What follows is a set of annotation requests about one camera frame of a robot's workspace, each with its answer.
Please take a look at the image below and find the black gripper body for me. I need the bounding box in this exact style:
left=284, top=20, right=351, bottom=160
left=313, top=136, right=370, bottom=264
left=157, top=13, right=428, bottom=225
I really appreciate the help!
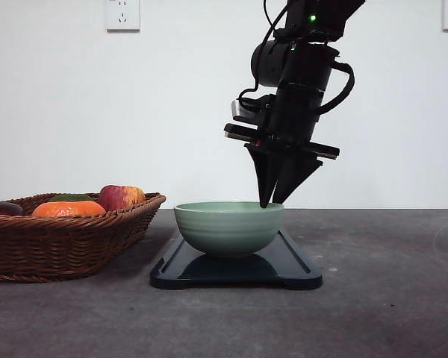
left=224, top=87, right=340, bottom=160

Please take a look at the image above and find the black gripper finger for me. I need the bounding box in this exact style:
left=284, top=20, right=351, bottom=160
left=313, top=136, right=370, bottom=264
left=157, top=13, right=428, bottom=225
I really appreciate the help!
left=244, top=143, right=287, bottom=208
left=273, top=151, right=323, bottom=204

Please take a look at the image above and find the green ribbed bowl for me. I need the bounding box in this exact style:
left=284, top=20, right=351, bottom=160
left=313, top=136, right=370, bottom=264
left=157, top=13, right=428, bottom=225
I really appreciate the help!
left=174, top=201, right=284, bottom=257

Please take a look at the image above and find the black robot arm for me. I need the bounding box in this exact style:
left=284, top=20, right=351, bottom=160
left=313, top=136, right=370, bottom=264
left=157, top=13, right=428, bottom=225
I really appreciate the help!
left=224, top=0, right=364, bottom=208

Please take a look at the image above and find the brown wicker basket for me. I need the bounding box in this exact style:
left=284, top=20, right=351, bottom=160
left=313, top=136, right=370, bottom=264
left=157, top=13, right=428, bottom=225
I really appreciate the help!
left=0, top=192, right=166, bottom=283

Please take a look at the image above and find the dark blue rectangular tray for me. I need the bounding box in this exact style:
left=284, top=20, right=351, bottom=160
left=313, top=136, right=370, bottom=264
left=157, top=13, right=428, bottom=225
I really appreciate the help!
left=150, top=229, right=323, bottom=290

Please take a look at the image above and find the dark purple fruit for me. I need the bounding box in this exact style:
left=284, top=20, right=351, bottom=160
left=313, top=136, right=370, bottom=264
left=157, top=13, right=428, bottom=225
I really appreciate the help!
left=0, top=202, right=23, bottom=216

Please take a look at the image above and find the green fruit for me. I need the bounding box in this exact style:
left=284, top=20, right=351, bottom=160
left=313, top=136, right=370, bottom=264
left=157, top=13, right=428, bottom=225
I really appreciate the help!
left=50, top=194, right=95, bottom=201

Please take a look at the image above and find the orange tangerine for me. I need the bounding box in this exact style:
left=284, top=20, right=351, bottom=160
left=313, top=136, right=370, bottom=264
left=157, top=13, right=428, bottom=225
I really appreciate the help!
left=32, top=201, right=106, bottom=218

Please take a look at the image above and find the red yellow apple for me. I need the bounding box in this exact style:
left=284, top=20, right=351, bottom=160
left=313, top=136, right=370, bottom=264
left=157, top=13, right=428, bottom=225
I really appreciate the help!
left=98, top=185, right=145, bottom=210

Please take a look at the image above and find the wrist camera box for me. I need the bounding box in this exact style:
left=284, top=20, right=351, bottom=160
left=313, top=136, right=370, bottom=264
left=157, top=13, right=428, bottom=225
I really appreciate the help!
left=231, top=95, right=275, bottom=124

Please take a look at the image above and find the black cable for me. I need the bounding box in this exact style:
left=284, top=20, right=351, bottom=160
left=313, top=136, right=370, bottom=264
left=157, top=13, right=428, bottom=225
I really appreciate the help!
left=320, top=60, right=355, bottom=114

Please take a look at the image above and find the white wall socket left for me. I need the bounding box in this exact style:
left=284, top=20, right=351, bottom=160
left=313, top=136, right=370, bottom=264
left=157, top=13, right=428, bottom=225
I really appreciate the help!
left=105, top=0, right=141, bottom=34

